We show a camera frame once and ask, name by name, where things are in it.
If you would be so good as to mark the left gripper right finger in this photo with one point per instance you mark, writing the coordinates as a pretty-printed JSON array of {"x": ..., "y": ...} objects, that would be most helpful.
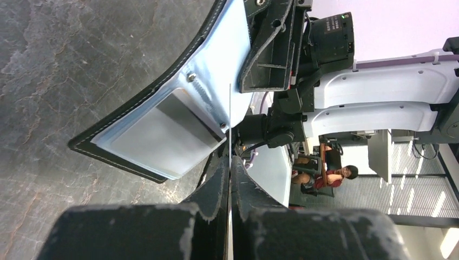
[{"x": 265, "y": 229}]

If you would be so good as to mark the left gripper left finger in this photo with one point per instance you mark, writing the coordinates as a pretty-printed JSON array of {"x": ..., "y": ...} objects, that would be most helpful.
[{"x": 195, "y": 228}]

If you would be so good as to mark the white card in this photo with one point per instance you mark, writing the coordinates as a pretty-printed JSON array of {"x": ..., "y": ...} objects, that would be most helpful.
[{"x": 229, "y": 229}]

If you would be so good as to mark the black card holder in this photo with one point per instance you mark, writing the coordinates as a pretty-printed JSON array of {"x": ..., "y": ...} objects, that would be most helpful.
[{"x": 150, "y": 118}]

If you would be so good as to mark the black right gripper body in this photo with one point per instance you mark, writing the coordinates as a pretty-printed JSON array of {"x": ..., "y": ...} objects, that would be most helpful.
[{"x": 326, "y": 44}]

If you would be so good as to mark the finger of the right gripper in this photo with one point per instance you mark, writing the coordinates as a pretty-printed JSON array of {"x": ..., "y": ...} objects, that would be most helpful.
[{"x": 268, "y": 64}]

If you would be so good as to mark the person in background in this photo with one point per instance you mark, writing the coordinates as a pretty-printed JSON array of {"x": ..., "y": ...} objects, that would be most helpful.
[{"x": 311, "y": 183}]

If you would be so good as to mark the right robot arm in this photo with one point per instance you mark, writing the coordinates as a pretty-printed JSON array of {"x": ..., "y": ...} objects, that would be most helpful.
[{"x": 321, "y": 91}]

